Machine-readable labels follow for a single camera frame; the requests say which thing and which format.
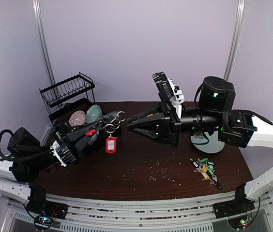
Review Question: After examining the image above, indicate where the yellow key tag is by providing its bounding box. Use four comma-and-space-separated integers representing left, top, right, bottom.
201, 167, 210, 180

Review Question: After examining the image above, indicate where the left aluminium frame post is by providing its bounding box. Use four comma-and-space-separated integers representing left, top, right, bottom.
32, 0, 56, 85

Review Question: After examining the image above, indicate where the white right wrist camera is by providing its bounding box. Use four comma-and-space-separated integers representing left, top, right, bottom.
152, 72, 185, 119

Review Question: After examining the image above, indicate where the pink patterned bowl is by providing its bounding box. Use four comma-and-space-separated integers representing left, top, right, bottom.
69, 110, 86, 126

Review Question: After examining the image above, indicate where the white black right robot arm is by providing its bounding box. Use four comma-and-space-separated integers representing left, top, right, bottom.
127, 72, 273, 218

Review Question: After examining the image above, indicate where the green ceramic bowl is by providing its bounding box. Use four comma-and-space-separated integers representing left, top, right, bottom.
86, 104, 103, 124

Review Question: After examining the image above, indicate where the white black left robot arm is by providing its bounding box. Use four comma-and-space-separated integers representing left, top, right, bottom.
0, 111, 125, 219

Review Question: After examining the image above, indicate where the right aluminium frame post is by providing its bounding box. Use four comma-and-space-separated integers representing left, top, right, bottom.
223, 0, 247, 81

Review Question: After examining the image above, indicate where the aluminium frame post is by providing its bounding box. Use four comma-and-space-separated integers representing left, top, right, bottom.
32, 0, 56, 85
223, 0, 247, 81

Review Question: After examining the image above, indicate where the red handled key ring holder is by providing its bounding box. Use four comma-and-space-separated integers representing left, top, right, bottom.
85, 111, 126, 136

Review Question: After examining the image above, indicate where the light blue flower plate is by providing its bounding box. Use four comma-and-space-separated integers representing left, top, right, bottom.
190, 131, 225, 154

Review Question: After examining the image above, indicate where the green key tag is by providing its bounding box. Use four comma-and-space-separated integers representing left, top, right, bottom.
198, 158, 209, 163

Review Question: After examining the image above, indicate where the black key tag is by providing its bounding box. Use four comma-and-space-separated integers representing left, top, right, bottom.
192, 161, 199, 169

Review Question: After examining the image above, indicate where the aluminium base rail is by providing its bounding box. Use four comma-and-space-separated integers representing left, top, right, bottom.
2, 189, 273, 232

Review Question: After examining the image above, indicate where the black wire dish rack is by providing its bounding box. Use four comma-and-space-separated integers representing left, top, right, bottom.
39, 72, 122, 136

